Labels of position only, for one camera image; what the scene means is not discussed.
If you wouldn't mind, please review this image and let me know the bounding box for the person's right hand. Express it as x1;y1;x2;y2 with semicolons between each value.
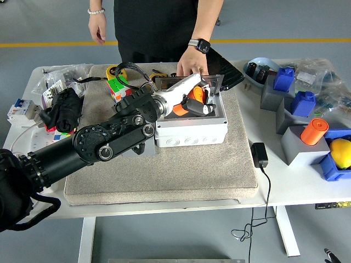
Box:
88;12;107;46

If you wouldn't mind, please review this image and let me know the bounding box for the person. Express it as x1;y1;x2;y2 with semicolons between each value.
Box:
87;0;223;82

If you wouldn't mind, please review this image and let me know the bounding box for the black strap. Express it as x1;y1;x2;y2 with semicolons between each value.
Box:
73;76;108;83

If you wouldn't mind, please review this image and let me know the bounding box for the light blue bowl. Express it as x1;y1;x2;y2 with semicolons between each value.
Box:
243;56;282;89

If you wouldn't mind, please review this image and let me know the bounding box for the clear plastic bag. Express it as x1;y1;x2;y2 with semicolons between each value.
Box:
31;63;95;95

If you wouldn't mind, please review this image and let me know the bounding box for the black smartwatch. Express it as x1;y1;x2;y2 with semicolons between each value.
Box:
188;38;211;54

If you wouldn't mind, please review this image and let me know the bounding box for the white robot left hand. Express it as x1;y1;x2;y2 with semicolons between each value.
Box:
156;72;217;117

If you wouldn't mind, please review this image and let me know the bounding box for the grey holder block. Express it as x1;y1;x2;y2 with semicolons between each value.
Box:
120;141;156;157
275;95;316;135
259;75;297;112
280;125;331;167

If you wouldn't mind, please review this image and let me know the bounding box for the blue bottle-shaped block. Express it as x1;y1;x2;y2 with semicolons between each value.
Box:
273;67;296;93
291;90;316;117

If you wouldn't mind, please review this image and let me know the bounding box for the yellow lemon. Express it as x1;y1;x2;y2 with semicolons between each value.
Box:
329;138;351;169

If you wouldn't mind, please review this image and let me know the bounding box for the grey-brown mat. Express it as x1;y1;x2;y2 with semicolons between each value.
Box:
63;62;260;206

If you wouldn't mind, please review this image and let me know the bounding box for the white table leg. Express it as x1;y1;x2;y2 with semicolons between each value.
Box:
78;218;96;263
275;205;300;258

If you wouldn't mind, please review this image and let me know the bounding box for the orange cylinder battery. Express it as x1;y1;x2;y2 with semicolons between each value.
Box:
172;86;207;117
300;118;330;146

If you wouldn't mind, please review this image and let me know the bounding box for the white purple electrical module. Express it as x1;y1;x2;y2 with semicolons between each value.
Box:
41;79;68;109

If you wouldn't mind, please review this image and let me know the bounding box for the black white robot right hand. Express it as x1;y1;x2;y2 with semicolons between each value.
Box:
323;248;342;263

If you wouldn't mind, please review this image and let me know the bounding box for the black table control panel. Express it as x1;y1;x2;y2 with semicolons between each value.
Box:
314;201;351;210

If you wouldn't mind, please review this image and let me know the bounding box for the blue plastic bin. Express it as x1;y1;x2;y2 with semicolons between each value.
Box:
319;129;351;182

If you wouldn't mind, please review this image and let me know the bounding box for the black folded cloth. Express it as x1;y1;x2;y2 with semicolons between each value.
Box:
39;87;84;134

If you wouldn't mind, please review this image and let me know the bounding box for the person's left hand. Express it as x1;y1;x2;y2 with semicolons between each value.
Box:
176;45;209;80

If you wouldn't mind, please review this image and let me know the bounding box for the black plastic case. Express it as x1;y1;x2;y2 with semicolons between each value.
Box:
205;46;245;92

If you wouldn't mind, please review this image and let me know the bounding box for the white junction box clear lid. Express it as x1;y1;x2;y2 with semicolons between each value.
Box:
152;73;229;148

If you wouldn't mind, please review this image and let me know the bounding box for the white blue circuit breaker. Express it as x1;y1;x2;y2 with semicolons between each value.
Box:
7;98;42;128

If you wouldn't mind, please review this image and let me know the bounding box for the white power cable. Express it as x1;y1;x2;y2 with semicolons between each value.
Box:
10;122;44;151

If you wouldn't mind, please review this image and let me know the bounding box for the black power adapter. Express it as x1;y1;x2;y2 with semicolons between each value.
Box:
251;142;269;168

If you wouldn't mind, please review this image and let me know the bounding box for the black adapter cord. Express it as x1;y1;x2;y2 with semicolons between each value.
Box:
231;165;276;263

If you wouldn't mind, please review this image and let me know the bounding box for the colourful puzzle cube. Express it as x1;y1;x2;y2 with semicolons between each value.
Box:
106;75;133;104
52;128;77;142

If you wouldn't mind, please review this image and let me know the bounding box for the yellow tape measure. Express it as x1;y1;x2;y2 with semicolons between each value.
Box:
106;65;128;81
149;68;168;85

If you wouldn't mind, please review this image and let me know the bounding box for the clear bag of components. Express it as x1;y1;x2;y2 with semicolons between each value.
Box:
315;82;351;121
295;58;343;91

